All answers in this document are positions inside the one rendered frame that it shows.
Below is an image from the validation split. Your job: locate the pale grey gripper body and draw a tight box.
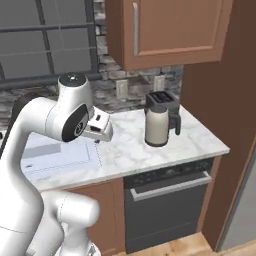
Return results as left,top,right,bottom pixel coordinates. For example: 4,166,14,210
82,123,115,143

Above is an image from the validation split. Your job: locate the pale grey sink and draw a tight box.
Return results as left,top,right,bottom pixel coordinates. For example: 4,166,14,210
19,132,103,183

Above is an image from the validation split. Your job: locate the cream electric kettle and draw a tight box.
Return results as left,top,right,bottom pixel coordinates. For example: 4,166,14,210
143,105,182,148

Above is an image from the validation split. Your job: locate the black toaster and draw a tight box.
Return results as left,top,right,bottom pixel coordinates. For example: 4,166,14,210
144,90,181,130

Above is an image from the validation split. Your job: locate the brown base cupboard door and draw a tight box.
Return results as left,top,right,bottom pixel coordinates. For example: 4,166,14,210
66,177,127,256

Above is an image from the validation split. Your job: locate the black dishwasher door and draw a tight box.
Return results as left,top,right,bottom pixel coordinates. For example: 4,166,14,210
123,157,214,255

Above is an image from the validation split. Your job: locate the dark framed window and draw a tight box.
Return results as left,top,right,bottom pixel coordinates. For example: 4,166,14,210
0,0,102,90

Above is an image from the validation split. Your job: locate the brown tall cabinet panel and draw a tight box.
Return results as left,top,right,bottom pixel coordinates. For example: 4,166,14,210
180,0,256,252

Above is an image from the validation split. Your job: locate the grey fridge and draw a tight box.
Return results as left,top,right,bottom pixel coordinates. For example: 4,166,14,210
218,142,256,252

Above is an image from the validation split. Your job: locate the white wall socket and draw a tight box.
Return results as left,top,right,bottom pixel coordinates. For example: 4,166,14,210
153,74,167,93
115,79,130,101

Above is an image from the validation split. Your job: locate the silver dishwasher handle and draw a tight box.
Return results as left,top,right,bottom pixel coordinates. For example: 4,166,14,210
129,171,213,202

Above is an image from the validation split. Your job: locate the brown wall cupboard body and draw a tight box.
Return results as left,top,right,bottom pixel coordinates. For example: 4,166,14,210
104,0,126,71

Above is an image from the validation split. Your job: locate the silver cupboard handle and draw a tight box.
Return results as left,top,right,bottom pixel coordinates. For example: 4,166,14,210
132,2,140,58

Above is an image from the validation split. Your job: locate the brown wall cupboard door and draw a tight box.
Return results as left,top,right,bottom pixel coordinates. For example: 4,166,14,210
122,0,234,71

